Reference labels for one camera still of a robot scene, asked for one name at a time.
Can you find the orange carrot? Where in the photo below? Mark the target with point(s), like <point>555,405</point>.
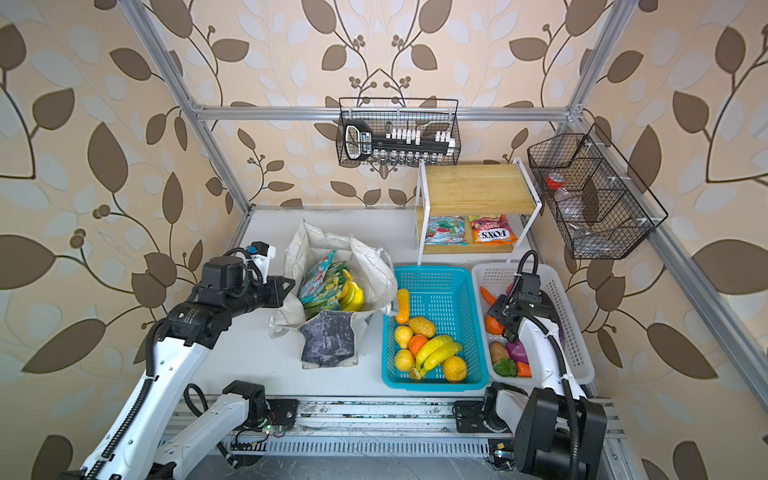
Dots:
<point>523,370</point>
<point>488,298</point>

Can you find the plastic bottle red cap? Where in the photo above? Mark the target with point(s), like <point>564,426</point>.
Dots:
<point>569,204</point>

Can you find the orange persimmon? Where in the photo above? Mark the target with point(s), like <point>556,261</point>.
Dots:
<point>416,343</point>

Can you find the orange carrot front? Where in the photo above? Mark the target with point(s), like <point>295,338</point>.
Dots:
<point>523,370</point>

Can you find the brown potato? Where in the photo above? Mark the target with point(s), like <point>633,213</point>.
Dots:
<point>498,352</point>

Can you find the black wire basket wall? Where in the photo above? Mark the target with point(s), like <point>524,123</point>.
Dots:
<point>399,109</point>
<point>620,209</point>

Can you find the yellow banana bunch front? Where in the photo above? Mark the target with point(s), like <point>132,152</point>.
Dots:
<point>432,354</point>

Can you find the teal plastic basket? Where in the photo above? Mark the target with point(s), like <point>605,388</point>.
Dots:
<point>444,296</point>

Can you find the white wooden two-tier shelf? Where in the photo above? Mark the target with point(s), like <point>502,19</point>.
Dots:
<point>473,189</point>

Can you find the green red candy bag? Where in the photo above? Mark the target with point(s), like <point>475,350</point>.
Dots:
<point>445,231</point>

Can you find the black wire basket right wall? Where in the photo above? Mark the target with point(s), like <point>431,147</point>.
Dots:
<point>620,209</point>

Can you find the black wire basket back wall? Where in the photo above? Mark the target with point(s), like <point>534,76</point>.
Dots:
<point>399,109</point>

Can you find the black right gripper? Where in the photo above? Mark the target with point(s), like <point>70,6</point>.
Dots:
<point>497,308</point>

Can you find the yellow green candy bag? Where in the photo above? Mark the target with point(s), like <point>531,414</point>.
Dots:
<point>314,308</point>
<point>334,282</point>

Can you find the linear rail base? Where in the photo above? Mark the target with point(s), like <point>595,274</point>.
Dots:
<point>373,427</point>

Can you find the cream Monet print tote bag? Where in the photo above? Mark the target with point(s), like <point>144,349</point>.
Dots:
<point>332,338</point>

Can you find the white plastic basket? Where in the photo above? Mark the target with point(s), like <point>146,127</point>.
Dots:
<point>495,278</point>

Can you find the yellow green banana bunch back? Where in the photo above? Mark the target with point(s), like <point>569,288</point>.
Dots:
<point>352,297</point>

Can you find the teal candy bag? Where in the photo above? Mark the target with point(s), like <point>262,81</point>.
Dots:
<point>314,279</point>

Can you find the yellow pear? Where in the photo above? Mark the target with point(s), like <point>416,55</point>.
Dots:
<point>402,336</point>

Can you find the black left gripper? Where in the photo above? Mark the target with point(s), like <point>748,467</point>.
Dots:
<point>276,292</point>

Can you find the orange fruit front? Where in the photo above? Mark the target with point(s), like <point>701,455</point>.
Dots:
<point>455,369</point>

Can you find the purple onion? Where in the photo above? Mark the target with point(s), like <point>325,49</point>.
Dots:
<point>517,352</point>

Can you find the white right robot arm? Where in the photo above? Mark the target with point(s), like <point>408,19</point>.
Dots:
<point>557,431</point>

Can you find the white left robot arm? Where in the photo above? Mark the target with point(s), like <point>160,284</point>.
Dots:
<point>132,447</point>

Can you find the yellow lemon front left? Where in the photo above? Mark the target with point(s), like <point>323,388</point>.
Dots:
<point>404,360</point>

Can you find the orange Fox's candy bag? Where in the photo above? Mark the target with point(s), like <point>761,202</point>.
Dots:
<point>494,230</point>

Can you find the black white tool set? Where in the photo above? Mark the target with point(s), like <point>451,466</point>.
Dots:
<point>397,143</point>

